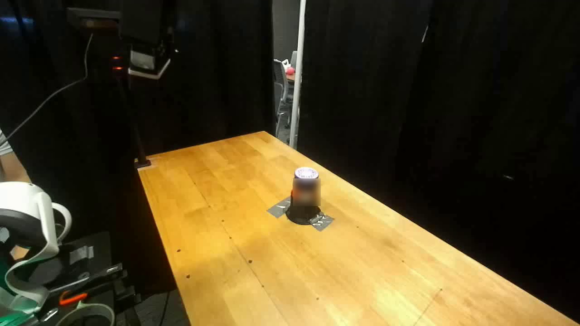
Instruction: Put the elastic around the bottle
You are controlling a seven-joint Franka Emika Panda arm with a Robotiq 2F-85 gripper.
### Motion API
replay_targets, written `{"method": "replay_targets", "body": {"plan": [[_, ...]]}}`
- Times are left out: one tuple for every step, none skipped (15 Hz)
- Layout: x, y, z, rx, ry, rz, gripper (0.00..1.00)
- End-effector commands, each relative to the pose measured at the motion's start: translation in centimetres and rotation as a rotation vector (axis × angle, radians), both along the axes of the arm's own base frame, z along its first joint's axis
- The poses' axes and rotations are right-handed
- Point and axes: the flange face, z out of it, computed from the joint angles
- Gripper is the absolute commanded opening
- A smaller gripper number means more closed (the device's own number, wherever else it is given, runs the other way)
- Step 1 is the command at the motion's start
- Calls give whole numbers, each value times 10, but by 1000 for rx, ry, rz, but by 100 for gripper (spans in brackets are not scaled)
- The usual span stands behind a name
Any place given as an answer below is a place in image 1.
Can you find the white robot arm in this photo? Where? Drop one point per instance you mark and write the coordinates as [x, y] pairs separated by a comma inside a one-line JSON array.
[[36, 221]]

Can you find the dark bottle with purple lid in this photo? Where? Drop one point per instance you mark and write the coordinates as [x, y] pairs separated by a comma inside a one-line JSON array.
[[302, 195]]

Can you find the white vertical pole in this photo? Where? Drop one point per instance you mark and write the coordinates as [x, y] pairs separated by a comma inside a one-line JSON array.
[[297, 77]]

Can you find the roll of tape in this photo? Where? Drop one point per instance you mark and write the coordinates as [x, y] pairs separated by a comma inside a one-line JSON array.
[[83, 309]]

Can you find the grey duct tape patch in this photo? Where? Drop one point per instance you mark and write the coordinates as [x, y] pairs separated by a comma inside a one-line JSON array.
[[319, 221]]

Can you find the black camera tripod stand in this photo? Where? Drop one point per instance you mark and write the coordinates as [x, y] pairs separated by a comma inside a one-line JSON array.
[[145, 29]]

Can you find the orange handled clamp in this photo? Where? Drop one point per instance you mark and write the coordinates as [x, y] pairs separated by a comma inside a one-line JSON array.
[[67, 298]]

